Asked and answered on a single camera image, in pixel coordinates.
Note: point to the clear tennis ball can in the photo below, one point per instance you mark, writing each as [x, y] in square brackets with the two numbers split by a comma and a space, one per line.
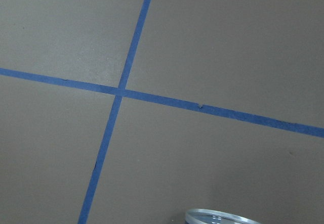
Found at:
[196, 216]

